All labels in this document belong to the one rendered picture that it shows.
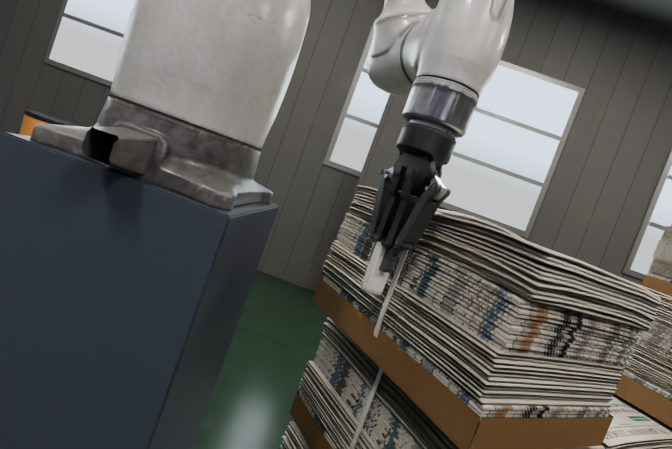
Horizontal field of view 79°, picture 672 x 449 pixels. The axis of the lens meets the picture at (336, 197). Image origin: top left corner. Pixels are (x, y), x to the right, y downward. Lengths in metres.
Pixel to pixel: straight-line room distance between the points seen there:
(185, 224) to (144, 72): 0.14
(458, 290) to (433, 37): 0.32
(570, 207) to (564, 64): 1.27
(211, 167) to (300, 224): 3.46
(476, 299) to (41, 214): 0.43
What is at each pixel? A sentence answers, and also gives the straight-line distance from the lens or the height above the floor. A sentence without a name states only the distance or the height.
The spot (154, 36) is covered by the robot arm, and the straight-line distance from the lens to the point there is 0.40.
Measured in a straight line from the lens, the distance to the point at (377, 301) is 0.61.
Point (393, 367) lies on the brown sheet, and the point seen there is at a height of 0.85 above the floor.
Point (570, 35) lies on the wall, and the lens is 4.42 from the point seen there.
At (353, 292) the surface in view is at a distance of 0.66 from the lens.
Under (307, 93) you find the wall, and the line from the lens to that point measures 3.90.
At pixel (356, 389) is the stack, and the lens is 0.72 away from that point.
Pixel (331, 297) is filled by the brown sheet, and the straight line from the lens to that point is 0.71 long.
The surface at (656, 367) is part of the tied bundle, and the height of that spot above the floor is 0.92.
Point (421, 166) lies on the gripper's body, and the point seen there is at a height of 1.11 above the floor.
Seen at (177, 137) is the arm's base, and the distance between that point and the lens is 0.38.
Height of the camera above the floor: 1.06
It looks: 2 degrees down
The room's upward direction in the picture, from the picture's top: 20 degrees clockwise
